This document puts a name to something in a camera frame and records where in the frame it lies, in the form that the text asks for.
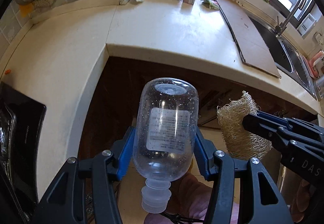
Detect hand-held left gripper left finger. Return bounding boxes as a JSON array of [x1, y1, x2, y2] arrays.
[[32, 126, 137, 224]]

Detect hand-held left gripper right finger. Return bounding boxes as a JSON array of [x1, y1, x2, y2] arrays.
[[194, 128, 294, 224]]

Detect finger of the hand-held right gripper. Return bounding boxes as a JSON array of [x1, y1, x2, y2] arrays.
[[242, 110, 324, 154]]

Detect beige loofah sponge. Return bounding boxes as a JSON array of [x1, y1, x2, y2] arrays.
[[217, 91, 272, 160]]

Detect clear plastic bottle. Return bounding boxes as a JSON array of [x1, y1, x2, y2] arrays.
[[132, 78, 199, 214]]

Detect person's right hand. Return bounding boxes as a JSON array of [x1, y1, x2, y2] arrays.
[[290, 178, 312, 223]]

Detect person's pink trouser leg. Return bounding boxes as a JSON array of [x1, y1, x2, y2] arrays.
[[144, 171, 240, 224]]

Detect brown wooden cabinet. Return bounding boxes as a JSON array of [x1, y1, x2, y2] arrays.
[[78, 56, 318, 164]]

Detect stainless steel sink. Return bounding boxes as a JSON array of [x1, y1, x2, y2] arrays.
[[249, 16, 318, 100]]

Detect pink soap dish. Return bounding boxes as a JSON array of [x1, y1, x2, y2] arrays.
[[302, 50, 324, 79]]

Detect brown cardboard sheet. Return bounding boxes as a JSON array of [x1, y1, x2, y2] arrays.
[[217, 0, 282, 79]]

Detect black induction cooktop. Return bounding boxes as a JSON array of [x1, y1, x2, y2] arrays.
[[0, 82, 47, 224]]

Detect metal faucet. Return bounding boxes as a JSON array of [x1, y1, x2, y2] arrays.
[[275, 0, 307, 36]]

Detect green snack wrapper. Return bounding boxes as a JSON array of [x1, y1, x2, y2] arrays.
[[201, 0, 220, 10]]

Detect white mesh scrubber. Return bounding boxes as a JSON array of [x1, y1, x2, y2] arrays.
[[33, 0, 55, 9]]

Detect yellow cloth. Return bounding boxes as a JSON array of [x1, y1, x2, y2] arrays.
[[19, 2, 35, 18]]

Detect black cable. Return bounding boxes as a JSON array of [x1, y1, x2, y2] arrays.
[[162, 211, 206, 224]]

